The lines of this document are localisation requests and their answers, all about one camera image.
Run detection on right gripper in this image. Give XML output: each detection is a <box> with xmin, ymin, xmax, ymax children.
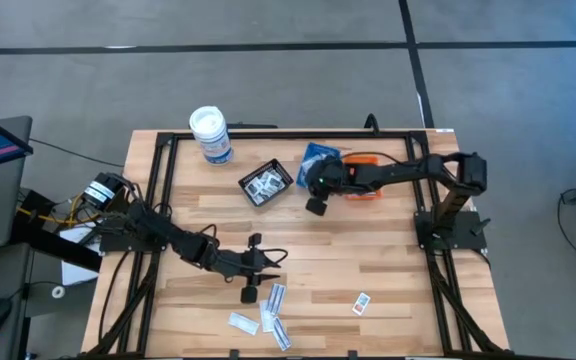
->
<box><xmin>304</xmin><ymin>154</ymin><xmax>353</xmax><ymax>217</ymax></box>

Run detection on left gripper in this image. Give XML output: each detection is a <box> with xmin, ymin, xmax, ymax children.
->
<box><xmin>181</xmin><ymin>232</ymin><xmax>282</xmax><ymax>305</ymax></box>

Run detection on blue plastic basket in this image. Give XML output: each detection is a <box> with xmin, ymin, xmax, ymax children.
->
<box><xmin>295</xmin><ymin>142</ymin><xmax>342</xmax><ymax>190</ymax></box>

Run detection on blue striped fabric bandage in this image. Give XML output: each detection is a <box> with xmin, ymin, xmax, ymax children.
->
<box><xmin>267</xmin><ymin>282</ymin><xmax>288</xmax><ymax>316</ymax></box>

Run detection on black plastic basket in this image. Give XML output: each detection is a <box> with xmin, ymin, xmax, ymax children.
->
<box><xmin>237</xmin><ymin>158</ymin><xmax>295</xmax><ymax>207</ymax></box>

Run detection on orange plastic basket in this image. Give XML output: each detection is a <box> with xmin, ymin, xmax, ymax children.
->
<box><xmin>341</xmin><ymin>153</ymin><xmax>384</xmax><ymax>201</ymax></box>

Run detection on plain white bandage wrapper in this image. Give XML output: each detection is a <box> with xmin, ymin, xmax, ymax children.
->
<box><xmin>227</xmin><ymin>312</ymin><xmax>260</xmax><ymax>336</ymax></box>
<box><xmin>259</xmin><ymin>299</ymin><xmax>275</xmax><ymax>334</ymax></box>

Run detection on crumpled blue striped bandage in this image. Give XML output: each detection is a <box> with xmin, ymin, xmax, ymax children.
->
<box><xmin>271</xmin><ymin>316</ymin><xmax>293</xmax><ymax>352</ymax></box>

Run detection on orange label ointment packet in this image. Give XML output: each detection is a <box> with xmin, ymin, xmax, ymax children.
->
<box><xmin>351</xmin><ymin>292</ymin><xmax>372</xmax><ymax>317</ymax></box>

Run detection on white wipes canister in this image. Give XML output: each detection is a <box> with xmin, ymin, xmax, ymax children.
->
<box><xmin>188</xmin><ymin>104</ymin><xmax>235</xmax><ymax>167</ymax></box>

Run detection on white paper sheet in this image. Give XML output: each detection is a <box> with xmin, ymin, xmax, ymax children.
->
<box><xmin>59</xmin><ymin>227</ymin><xmax>103</xmax><ymax>287</ymax></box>

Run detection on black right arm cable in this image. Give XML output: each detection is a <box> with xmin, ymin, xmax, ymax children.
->
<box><xmin>340</xmin><ymin>151</ymin><xmax>404</xmax><ymax>166</ymax></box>

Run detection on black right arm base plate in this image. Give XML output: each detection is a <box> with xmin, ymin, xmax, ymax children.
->
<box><xmin>414</xmin><ymin>209</ymin><xmax>488</xmax><ymax>251</ymax></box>

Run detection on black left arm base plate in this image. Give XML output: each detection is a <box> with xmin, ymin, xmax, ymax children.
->
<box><xmin>98</xmin><ymin>213</ymin><xmax>169</xmax><ymax>254</ymax></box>

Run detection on yellow cable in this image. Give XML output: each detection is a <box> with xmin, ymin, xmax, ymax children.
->
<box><xmin>16</xmin><ymin>189</ymin><xmax>104</xmax><ymax>226</ymax></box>

